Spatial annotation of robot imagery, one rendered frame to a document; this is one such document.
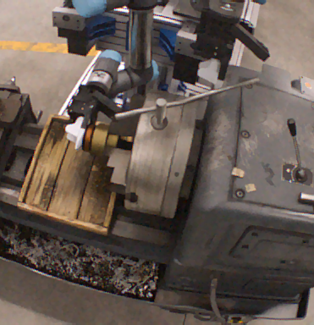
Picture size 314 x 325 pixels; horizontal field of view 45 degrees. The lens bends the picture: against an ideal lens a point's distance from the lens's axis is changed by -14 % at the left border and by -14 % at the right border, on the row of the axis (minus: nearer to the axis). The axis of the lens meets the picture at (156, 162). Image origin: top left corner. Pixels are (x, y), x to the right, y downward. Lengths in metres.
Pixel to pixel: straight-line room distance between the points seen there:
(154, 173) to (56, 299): 1.26
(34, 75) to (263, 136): 2.09
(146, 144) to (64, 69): 1.92
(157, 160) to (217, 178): 0.15
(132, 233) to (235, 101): 0.49
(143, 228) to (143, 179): 0.30
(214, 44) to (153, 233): 0.62
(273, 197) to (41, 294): 1.47
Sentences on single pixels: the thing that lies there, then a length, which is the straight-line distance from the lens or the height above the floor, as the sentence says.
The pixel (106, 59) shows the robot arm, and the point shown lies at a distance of 1.29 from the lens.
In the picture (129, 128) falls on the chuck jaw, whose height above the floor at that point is 1.13.
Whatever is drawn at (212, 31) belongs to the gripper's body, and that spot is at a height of 1.47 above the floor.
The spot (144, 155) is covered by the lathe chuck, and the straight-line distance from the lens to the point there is 0.97.
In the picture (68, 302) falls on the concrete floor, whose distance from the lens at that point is 2.08.
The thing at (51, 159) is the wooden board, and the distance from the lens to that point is 1.36.
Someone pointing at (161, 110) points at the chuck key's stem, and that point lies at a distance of 0.92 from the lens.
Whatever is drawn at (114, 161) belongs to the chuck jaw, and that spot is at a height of 1.11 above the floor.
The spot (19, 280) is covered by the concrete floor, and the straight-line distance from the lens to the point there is 2.16.
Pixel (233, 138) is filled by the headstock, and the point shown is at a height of 1.25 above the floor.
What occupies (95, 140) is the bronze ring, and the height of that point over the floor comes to 1.11.
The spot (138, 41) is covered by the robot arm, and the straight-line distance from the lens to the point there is 1.28.
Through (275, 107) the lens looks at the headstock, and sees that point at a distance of 1.07.
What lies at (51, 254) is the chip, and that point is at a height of 0.60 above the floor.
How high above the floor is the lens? 2.03
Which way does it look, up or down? 59 degrees down
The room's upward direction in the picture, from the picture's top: 8 degrees clockwise
